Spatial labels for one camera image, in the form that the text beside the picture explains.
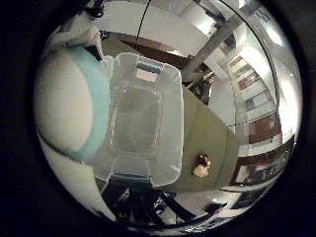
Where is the brown and tan plush dog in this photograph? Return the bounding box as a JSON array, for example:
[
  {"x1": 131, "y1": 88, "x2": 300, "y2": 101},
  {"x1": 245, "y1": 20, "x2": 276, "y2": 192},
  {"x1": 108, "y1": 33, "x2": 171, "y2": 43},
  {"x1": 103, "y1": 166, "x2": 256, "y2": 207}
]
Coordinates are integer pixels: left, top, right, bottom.
[{"x1": 192, "y1": 152, "x2": 212, "y2": 179}]

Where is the clear plastic storage container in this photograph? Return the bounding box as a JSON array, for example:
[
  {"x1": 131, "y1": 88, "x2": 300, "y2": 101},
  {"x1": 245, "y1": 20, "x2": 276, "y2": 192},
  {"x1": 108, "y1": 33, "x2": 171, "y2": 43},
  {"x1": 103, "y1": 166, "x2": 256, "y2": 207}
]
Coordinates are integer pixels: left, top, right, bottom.
[{"x1": 86, "y1": 51, "x2": 185, "y2": 188}]

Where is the grey metal beam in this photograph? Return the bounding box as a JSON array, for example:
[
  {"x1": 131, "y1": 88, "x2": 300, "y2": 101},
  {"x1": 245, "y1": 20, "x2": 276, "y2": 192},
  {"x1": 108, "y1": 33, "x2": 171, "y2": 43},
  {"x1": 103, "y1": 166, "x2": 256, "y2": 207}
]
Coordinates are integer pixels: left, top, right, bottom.
[{"x1": 181, "y1": 13, "x2": 246, "y2": 82}]

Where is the wooden bookshelf with books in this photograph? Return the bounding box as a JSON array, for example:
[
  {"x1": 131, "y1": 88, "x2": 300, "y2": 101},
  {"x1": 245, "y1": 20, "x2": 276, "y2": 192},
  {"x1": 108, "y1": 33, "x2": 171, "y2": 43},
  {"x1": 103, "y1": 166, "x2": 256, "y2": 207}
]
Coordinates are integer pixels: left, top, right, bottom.
[{"x1": 227, "y1": 54, "x2": 282, "y2": 146}]

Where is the thin black hanging cable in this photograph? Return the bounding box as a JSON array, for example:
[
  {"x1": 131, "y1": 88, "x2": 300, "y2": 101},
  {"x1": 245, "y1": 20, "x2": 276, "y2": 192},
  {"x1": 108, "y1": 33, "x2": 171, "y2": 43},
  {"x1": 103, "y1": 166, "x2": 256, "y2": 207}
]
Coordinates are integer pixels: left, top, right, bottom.
[{"x1": 135, "y1": 0, "x2": 153, "y2": 43}]

